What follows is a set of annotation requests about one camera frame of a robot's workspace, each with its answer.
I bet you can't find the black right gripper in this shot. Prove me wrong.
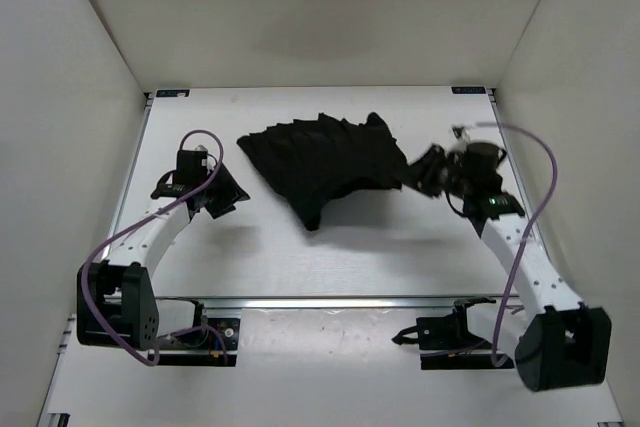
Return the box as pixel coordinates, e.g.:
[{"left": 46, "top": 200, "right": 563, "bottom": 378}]
[{"left": 388, "top": 147, "right": 469, "bottom": 201}]

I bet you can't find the black pleated skirt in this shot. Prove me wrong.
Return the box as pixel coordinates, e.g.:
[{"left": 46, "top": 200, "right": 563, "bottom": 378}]
[{"left": 237, "top": 112, "right": 407, "bottom": 232}]

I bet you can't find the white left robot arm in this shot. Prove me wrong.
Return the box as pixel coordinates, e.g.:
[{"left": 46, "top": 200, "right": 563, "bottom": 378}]
[{"left": 76, "top": 165, "right": 250, "bottom": 352}]

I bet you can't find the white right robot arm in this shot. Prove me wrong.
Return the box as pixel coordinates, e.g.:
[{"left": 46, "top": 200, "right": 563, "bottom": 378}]
[{"left": 393, "top": 141, "right": 612, "bottom": 392}]

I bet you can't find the right corner label sticker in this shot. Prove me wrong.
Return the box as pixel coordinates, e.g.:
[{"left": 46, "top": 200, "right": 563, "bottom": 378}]
[{"left": 451, "top": 86, "right": 487, "bottom": 95}]

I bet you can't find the corner label sticker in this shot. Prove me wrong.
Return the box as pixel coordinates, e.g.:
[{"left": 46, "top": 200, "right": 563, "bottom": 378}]
[
  {"left": 451, "top": 86, "right": 487, "bottom": 95},
  {"left": 154, "top": 89, "right": 191, "bottom": 98}
]

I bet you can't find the left corner label sticker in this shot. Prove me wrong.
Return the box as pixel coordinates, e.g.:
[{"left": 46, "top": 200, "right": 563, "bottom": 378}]
[{"left": 154, "top": 89, "right": 191, "bottom": 98}]

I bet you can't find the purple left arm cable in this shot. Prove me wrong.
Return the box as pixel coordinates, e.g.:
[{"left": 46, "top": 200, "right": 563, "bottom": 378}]
[{"left": 79, "top": 129, "right": 224, "bottom": 367}]

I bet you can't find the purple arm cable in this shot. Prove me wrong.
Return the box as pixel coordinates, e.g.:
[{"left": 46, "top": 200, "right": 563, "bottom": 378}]
[
  {"left": 79, "top": 129, "right": 224, "bottom": 367},
  {"left": 419, "top": 121, "right": 560, "bottom": 367}
]

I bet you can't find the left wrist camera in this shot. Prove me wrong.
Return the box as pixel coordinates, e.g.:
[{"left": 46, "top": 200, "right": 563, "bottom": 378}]
[{"left": 172, "top": 146, "right": 209, "bottom": 187}]

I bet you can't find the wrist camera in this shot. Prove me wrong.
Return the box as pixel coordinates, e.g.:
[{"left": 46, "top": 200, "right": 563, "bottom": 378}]
[
  {"left": 461, "top": 141, "right": 507, "bottom": 174},
  {"left": 172, "top": 146, "right": 209, "bottom": 187}
]

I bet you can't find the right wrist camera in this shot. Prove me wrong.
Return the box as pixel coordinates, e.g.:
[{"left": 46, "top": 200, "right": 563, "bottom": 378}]
[{"left": 461, "top": 141, "right": 507, "bottom": 174}]

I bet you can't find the aluminium front table rail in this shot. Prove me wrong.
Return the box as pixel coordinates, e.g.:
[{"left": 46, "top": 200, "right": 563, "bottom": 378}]
[{"left": 157, "top": 294, "right": 478, "bottom": 310}]

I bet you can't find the aluminium table rail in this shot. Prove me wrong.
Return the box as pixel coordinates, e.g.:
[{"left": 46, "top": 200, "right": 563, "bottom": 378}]
[
  {"left": 108, "top": 92, "right": 155, "bottom": 236},
  {"left": 157, "top": 294, "right": 478, "bottom": 310}
]

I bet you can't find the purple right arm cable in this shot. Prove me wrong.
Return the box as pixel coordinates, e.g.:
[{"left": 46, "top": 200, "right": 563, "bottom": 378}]
[{"left": 419, "top": 121, "right": 560, "bottom": 367}]

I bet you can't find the aluminium left table rail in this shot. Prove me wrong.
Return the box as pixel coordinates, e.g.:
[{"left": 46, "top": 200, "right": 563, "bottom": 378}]
[{"left": 108, "top": 92, "right": 155, "bottom": 236}]

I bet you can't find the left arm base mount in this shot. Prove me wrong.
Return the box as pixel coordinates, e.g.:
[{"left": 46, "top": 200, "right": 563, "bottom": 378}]
[{"left": 157, "top": 297, "right": 241, "bottom": 368}]

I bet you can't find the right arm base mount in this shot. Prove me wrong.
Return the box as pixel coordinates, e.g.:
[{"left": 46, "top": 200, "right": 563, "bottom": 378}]
[{"left": 391, "top": 297, "right": 515, "bottom": 371}]

